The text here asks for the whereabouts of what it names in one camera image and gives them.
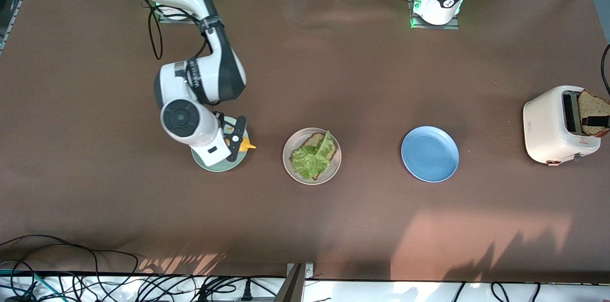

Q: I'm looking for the yellow mustard squeeze bottle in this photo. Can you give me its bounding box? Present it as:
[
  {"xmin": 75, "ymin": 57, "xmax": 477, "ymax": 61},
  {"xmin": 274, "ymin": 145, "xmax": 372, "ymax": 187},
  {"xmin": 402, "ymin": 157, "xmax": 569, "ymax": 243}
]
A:
[{"xmin": 224, "ymin": 123, "xmax": 256, "ymax": 152}]

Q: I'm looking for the brown bread slice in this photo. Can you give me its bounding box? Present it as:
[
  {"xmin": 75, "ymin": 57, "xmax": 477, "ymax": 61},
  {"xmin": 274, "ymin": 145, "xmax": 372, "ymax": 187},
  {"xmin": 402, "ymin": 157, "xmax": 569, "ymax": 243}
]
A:
[
  {"xmin": 301, "ymin": 133, "xmax": 338, "ymax": 180},
  {"xmin": 578, "ymin": 90, "xmax": 610, "ymax": 137}
]

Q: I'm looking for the green lettuce leaf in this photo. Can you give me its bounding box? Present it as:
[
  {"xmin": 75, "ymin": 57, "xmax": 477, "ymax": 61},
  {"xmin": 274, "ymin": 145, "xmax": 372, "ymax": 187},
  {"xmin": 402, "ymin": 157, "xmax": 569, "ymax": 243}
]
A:
[{"xmin": 291, "ymin": 131, "xmax": 334, "ymax": 180}]

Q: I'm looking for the mint green plate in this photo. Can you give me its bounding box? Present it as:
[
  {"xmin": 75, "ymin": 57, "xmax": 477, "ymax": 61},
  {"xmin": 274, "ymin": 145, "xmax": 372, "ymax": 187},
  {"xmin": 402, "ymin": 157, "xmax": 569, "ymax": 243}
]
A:
[{"xmin": 192, "ymin": 116, "xmax": 250, "ymax": 172}]

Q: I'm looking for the beige plate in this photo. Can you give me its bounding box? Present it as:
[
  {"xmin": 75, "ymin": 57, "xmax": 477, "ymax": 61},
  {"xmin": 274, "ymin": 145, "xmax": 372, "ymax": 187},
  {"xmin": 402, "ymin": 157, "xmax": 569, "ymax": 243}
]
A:
[{"xmin": 282, "ymin": 128, "xmax": 342, "ymax": 185}]

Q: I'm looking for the blue plate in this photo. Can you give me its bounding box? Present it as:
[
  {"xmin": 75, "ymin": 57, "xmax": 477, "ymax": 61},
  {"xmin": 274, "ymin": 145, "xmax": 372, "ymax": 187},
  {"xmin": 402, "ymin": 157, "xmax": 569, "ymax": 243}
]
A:
[{"xmin": 401, "ymin": 126, "xmax": 460, "ymax": 183}]

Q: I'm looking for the cream white toaster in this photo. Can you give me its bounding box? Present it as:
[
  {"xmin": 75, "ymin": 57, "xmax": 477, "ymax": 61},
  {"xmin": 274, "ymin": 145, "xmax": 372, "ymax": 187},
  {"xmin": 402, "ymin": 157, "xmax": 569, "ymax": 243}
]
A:
[{"xmin": 523, "ymin": 85, "xmax": 602, "ymax": 166}]

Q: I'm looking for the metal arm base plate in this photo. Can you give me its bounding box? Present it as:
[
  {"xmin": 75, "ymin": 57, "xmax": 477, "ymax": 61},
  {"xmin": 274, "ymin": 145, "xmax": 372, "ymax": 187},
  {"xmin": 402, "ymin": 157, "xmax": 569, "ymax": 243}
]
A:
[
  {"xmin": 143, "ymin": 0, "xmax": 213, "ymax": 24},
  {"xmin": 409, "ymin": 0, "xmax": 460, "ymax": 30}
]

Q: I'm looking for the grey metal table bracket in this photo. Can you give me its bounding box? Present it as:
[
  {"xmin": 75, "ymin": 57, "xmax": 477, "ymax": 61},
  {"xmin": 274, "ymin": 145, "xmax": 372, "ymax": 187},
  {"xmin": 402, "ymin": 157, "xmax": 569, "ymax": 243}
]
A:
[{"xmin": 285, "ymin": 262, "xmax": 314, "ymax": 302}]

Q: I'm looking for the black coiled floor cable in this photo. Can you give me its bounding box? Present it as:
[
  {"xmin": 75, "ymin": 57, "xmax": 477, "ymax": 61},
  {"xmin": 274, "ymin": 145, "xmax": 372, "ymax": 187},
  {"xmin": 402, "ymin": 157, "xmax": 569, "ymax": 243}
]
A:
[{"xmin": 491, "ymin": 282, "xmax": 513, "ymax": 302}]

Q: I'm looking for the black looped floor cable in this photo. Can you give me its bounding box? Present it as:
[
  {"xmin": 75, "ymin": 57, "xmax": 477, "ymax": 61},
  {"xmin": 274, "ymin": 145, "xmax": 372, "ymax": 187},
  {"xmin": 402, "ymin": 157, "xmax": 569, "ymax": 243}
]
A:
[{"xmin": 0, "ymin": 234, "xmax": 140, "ymax": 277}]

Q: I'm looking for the teal cable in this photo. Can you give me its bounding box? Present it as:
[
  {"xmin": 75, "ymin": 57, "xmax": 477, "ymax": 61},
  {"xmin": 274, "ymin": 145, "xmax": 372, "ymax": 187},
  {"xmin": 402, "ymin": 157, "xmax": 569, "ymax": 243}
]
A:
[{"xmin": 0, "ymin": 269, "xmax": 48, "ymax": 301}]

